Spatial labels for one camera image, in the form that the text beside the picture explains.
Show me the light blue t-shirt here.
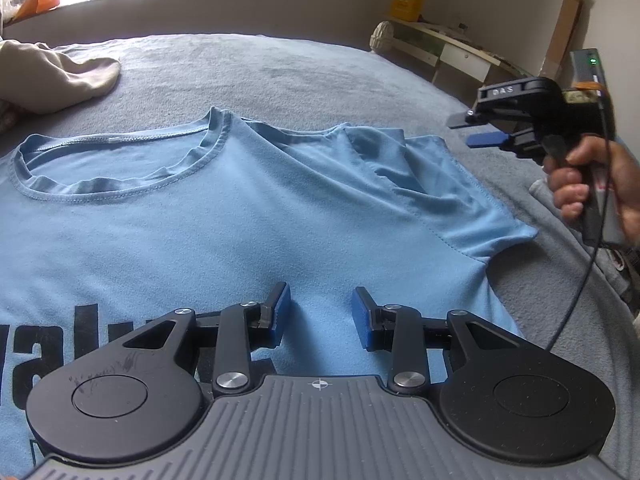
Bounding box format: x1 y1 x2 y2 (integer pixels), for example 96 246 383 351
0 106 540 466

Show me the beige garment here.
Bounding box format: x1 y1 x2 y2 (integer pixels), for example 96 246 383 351
0 40 122 116

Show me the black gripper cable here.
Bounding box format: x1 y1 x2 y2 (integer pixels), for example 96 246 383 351
544 95 616 353

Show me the orange bag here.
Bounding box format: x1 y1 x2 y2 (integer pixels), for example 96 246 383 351
20 0 63 17

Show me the person's right hand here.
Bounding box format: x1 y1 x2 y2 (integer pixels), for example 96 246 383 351
542 137 640 248

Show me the grey bed blanket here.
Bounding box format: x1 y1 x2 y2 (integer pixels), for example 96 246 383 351
0 32 640 480

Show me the cardboard strip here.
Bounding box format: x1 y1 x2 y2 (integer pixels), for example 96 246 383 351
537 0 583 81

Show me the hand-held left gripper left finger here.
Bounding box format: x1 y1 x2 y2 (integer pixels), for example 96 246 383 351
122 281 292 395

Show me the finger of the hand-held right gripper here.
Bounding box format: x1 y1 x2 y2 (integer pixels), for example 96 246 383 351
447 109 502 131
465 130 546 159

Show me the cream desk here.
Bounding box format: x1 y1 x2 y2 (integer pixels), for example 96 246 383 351
390 16 538 86

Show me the cream bedpost finial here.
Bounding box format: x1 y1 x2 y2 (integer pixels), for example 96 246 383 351
369 20 396 53

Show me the light grey cloth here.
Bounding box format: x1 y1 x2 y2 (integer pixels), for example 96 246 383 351
529 179 640 321

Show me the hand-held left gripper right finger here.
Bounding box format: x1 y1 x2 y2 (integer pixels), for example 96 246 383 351
351 286 521 395

